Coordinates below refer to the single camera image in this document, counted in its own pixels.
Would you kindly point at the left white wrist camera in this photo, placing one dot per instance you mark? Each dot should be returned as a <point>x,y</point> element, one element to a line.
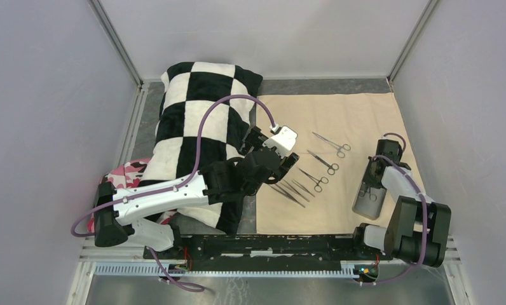
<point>282,140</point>

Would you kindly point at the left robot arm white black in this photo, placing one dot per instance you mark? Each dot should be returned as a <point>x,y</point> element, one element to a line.
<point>120,215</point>

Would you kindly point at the black white checkered blanket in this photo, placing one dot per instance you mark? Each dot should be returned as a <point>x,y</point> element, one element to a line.
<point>200,97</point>

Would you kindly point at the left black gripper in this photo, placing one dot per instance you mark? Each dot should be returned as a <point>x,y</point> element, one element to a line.
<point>254,142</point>

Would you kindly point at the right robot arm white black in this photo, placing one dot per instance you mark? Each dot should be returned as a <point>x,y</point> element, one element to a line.
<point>417,232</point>

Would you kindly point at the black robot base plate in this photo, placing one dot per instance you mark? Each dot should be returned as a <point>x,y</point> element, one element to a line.
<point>323,252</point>

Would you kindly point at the steel tweezers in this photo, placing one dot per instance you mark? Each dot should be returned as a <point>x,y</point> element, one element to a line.
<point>286,194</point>
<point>292,188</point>
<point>302,187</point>

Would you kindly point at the pink camouflage cloth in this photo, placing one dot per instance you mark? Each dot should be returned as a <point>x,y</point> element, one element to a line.
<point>129,175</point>

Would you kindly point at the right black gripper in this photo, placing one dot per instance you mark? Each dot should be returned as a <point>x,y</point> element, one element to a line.
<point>367,179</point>

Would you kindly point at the white toothed cable rail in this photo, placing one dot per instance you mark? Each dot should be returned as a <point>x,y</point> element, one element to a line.
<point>350,271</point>

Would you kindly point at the beige surgical wrap cloth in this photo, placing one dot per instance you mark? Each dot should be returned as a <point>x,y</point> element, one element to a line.
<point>359,120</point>

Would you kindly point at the surgical instruments in tray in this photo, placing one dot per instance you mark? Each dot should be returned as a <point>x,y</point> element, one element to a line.
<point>365,191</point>

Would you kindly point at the steel forceps scissors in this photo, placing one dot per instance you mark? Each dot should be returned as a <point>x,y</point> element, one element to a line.
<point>340,149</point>
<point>332,168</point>
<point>317,181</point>

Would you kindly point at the metal surgical instrument tray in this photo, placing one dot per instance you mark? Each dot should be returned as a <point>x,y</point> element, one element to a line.
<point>365,207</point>

